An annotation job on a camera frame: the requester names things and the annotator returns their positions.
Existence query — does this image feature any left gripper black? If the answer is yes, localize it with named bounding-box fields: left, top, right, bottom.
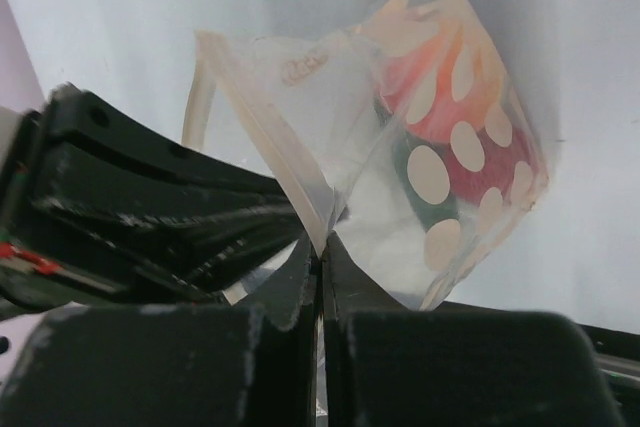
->
left=1, top=84, right=302, bottom=311

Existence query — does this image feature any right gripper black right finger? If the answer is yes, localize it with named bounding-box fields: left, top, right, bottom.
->
left=322, top=236, right=630, bottom=426

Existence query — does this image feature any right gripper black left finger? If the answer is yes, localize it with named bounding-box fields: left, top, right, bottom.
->
left=1, top=238, right=319, bottom=426

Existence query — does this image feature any green fake cucumber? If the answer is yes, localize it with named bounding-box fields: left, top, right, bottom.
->
left=392, top=134, right=459, bottom=231

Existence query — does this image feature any clear polka dot zip bag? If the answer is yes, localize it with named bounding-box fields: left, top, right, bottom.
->
left=182, top=0, right=549, bottom=310

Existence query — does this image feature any red fake apple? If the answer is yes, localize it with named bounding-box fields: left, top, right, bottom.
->
left=437, top=122, right=536, bottom=205

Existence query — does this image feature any orange fake peach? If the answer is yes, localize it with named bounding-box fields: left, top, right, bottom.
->
left=379, top=38, right=503, bottom=144

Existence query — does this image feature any aluminium frame rail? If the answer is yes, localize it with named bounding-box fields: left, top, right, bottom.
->
left=581, top=325, right=639, bottom=390

